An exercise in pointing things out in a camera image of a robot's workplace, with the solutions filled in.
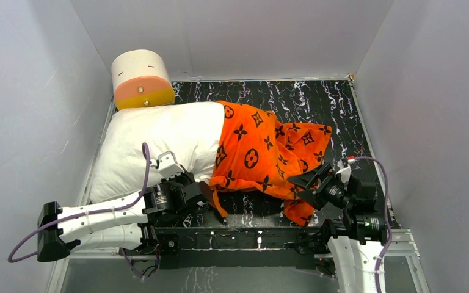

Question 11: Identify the aluminium frame rail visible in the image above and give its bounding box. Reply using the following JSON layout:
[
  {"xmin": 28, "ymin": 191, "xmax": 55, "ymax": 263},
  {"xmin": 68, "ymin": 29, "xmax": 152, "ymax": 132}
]
[{"xmin": 46, "ymin": 229, "xmax": 431, "ymax": 293}]

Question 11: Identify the orange patterned pillowcase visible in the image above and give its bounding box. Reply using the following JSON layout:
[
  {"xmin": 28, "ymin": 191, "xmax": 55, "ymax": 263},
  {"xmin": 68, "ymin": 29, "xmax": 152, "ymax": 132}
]
[{"xmin": 209, "ymin": 101, "xmax": 332, "ymax": 226}]

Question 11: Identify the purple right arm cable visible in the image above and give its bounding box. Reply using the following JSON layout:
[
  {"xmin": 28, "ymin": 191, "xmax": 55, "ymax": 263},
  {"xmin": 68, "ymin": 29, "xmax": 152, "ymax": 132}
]
[{"xmin": 347, "ymin": 156, "xmax": 394, "ymax": 293}]

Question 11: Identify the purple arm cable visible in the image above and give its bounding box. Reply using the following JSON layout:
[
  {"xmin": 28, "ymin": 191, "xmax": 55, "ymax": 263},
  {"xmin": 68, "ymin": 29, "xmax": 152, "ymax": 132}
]
[
  {"xmin": 347, "ymin": 156, "xmax": 394, "ymax": 293},
  {"xmin": 7, "ymin": 142, "xmax": 162, "ymax": 280}
]

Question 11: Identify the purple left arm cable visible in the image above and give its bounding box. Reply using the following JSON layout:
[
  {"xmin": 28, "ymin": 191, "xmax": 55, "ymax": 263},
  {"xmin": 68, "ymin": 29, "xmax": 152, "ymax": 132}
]
[{"xmin": 7, "ymin": 142, "xmax": 162, "ymax": 280}]

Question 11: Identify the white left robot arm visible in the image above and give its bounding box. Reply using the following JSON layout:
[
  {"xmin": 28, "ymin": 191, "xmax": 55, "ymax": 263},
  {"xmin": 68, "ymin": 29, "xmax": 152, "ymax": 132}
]
[{"xmin": 37, "ymin": 173, "xmax": 213, "ymax": 262}]

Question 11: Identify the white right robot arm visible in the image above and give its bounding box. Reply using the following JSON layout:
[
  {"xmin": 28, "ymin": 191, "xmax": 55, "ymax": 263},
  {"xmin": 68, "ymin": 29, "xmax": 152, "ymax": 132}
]
[{"xmin": 287, "ymin": 161, "xmax": 392, "ymax": 292}]

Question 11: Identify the white pillow insert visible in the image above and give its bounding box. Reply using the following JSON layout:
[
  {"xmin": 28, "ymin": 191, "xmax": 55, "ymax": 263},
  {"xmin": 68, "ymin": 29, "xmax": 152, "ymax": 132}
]
[{"xmin": 89, "ymin": 101, "xmax": 224, "ymax": 203}]

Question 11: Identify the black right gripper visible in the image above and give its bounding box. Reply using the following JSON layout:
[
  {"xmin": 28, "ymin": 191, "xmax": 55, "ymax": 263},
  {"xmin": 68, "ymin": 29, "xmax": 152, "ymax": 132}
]
[{"xmin": 287, "ymin": 160, "xmax": 354, "ymax": 211}]

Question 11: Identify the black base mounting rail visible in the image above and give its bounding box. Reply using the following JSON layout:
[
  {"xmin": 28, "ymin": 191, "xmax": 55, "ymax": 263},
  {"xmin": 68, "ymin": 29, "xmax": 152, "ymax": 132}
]
[{"xmin": 119, "ymin": 226, "xmax": 346, "ymax": 271}]

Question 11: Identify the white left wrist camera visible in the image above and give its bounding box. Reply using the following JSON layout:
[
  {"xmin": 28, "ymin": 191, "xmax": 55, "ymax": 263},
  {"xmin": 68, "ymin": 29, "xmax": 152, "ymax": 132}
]
[{"xmin": 156, "ymin": 151, "xmax": 186, "ymax": 181}]

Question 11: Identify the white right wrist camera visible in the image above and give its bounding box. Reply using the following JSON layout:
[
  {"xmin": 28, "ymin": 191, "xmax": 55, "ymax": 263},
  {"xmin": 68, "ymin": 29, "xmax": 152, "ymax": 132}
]
[{"xmin": 336, "ymin": 156, "xmax": 355, "ymax": 185}]

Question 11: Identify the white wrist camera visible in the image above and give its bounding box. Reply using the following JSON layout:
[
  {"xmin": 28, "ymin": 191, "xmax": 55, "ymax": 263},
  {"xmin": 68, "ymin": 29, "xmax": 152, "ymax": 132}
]
[
  {"xmin": 156, "ymin": 151, "xmax": 186, "ymax": 181},
  {"xmin": 336, "ymin": 156, "xmax": 355, "ymax": 185}
]

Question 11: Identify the cream drum with orange face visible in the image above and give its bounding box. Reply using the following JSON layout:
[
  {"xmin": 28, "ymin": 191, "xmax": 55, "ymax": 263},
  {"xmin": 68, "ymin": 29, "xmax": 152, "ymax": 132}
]
[{"xmin": 111, "ymin": 49, "xmax": 175, "ymax": 110}]

